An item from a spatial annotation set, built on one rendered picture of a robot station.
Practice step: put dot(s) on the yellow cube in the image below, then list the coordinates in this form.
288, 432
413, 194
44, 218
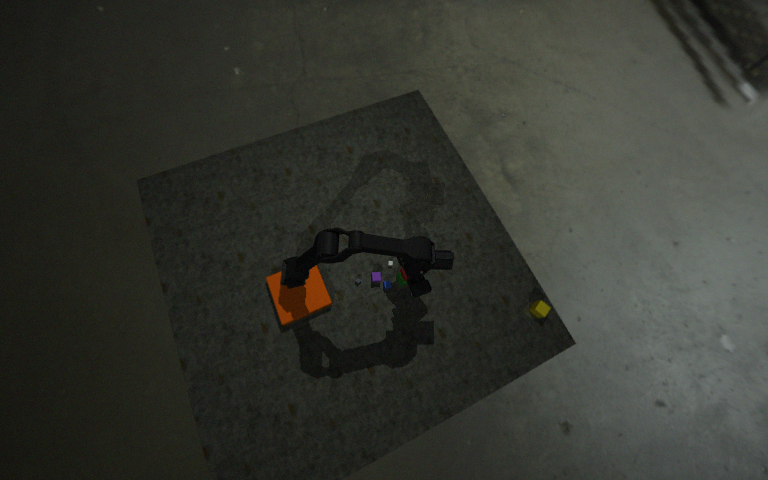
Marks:
540, 309

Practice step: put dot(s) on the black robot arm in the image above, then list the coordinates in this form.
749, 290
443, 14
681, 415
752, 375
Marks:
416, 252

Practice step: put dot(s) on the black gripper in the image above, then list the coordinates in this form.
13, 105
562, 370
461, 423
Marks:
418, 285

